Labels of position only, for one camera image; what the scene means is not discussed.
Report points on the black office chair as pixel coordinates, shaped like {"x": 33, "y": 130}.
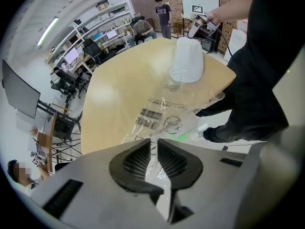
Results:
{"x": 65, "y": 80}
{"x": 95, "y": 51}

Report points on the white shelving unit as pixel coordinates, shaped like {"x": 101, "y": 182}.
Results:
{"x": 95, "y": 20}

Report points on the person's right forearm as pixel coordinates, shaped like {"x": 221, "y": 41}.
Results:
{"x": 234, "y": 11}

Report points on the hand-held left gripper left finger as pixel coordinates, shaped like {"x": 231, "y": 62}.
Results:
{"x": 95, "y": 175}

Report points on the person's right hand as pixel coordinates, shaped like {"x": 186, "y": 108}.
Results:
{"x": 213, "y": 16}

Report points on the pink desktop monitor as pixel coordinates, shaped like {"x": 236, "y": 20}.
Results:
{"x": 71, "y": 55}

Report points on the large black monitor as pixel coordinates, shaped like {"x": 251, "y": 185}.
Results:
{"x": 21, "y": 89}

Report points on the person's white shoe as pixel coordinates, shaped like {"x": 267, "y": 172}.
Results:
{"x": 202, "y": 132}

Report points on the wooden desk with black legs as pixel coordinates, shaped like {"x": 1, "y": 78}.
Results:
{"x": 48, "y": 139}

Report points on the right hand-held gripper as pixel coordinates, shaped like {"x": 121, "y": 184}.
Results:
{"x": 199, "y": 17}

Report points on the person's black clothing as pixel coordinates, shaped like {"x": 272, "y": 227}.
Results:
{"x": 257, "y": 68}

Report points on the wooden rack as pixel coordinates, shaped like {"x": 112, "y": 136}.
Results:
{"x": 177, "y": 28}

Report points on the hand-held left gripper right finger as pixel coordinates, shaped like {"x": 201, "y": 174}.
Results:
{"x": 214, "y": 180}

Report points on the green floor tape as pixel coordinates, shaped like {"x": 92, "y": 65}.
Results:
{"x": 178, "y": 137}

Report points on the ceiling light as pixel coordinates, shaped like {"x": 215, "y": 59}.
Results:
{"x": 47, "y": 31}

